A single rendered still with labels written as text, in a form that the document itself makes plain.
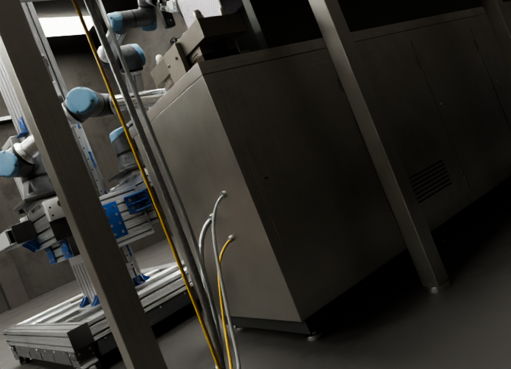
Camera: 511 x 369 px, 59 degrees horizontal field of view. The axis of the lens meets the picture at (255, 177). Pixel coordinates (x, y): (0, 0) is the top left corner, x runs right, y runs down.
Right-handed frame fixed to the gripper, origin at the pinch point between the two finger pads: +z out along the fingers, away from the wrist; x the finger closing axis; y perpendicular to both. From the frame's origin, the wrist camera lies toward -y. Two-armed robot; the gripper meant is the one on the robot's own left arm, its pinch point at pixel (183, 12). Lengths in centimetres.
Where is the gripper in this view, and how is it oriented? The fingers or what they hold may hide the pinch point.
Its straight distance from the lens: 194.1
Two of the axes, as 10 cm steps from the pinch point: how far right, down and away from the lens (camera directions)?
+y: 0.6, -8.5, -5.3
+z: 6.5, 4.4, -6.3
